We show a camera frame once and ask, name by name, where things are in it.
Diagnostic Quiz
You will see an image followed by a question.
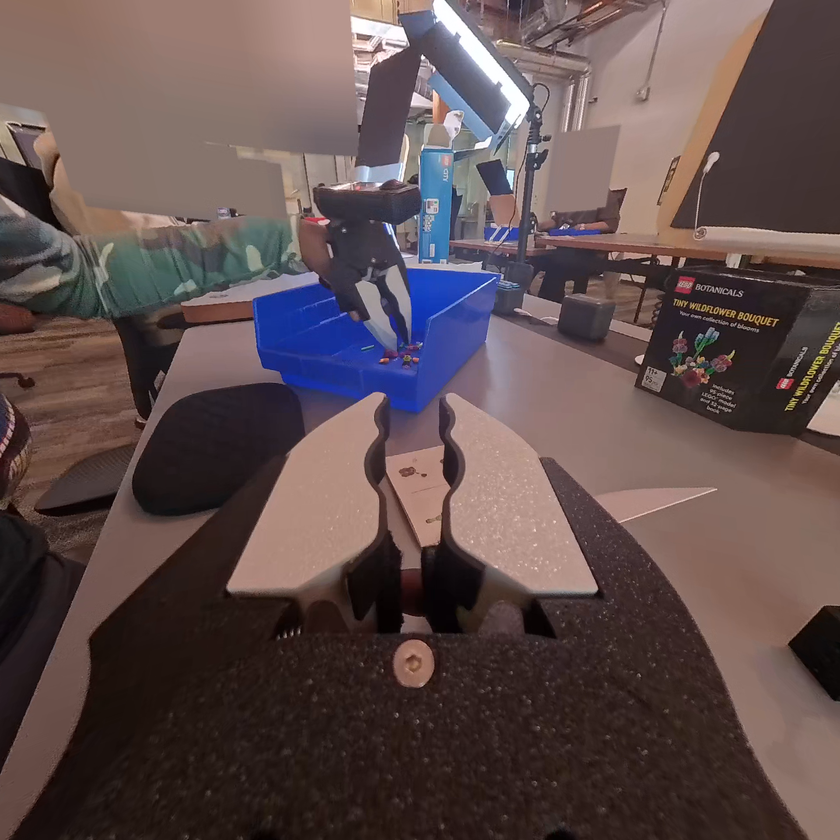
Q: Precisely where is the blue plastic bin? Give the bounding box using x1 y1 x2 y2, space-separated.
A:
252 267 500 414

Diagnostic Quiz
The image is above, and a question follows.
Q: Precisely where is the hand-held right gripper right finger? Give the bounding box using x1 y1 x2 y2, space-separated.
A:
431 394 601 618

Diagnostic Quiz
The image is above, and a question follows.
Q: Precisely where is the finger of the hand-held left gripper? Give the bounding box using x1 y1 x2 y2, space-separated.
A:
344 273 395 355
377 263 416 345

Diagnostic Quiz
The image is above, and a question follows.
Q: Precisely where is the black mesh cushion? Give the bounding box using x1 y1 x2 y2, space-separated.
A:
132 381 307 517

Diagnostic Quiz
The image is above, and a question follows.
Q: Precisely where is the black board on white stand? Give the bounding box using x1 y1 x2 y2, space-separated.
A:
657 0 840 259

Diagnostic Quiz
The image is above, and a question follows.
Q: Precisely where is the bright studio light panel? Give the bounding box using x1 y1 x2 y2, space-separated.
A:
398 0 539 139

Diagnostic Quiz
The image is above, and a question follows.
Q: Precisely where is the person's left forearm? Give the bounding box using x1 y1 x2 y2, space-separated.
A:
0 195 309 322

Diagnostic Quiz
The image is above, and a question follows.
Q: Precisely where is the blue printed carton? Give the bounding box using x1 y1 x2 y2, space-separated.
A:
418 145 455 263

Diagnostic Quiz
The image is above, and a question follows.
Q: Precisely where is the black square frame brick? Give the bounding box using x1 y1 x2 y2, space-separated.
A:
789 604 840 700

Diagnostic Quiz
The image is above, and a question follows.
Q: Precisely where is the black light stand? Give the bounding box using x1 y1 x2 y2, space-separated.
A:
506 105 552 290

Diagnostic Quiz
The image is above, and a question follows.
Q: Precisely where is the grey desk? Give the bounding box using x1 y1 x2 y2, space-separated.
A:
0 296 840 840

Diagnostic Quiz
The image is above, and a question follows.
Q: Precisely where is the black glossy cardboard box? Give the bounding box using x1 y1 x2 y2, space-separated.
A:
637 267 840 437

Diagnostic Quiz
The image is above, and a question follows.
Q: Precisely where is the person's dark clothing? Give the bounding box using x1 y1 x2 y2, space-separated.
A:
0 394 86 765

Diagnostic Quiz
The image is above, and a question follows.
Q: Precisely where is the white instruction booklet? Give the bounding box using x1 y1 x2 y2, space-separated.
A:
385 444 718 552

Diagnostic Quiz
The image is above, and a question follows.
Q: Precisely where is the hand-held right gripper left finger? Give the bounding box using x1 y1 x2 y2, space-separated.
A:
226 394 401 618

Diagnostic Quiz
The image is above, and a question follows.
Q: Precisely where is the person's left hand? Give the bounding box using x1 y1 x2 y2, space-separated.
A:
298 217 337 280

